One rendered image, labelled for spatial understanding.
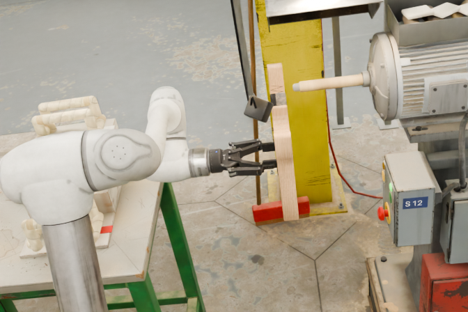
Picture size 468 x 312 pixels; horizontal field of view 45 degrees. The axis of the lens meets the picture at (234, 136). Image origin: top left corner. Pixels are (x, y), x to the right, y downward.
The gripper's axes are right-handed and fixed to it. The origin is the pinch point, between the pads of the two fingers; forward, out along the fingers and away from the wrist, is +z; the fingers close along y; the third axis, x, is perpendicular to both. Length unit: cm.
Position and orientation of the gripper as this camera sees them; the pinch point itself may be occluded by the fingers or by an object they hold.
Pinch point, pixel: (275, 154)
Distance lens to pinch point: 172.5
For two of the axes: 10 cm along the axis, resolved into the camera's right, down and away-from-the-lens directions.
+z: 9.9, -1.0, -0.9
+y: 0.0, 6.5, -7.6
